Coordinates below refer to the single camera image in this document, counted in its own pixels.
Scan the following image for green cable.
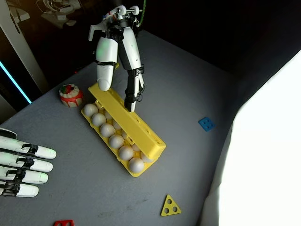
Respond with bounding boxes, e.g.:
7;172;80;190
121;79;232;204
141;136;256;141
140;0;148;27

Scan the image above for white strawberry toy cake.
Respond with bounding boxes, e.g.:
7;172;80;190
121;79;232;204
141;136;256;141
58;83;83;108

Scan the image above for blue square block four holes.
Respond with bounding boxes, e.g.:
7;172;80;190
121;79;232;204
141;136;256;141
198;116;216;132

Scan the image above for yellow triangle block three holes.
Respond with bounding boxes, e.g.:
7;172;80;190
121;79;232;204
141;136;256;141
160;194;182;217

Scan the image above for white backdrop sheet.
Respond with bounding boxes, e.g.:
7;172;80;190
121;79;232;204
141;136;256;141
216;50;301;226

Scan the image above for yellow egg carton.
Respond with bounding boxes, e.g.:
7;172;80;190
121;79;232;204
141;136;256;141
81;84;167;178

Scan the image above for white background device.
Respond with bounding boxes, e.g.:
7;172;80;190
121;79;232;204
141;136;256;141
36;0;78;29

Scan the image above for grey table cloth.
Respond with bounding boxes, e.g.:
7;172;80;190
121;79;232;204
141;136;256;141
0;29;301;226

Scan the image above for white frame post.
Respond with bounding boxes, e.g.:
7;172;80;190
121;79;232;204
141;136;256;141
0;0;49;95

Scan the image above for cyan light strip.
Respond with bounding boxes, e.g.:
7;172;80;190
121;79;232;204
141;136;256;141
0;60;32;104

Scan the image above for red block with holes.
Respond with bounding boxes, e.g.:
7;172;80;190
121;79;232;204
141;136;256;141
53;219;76;226

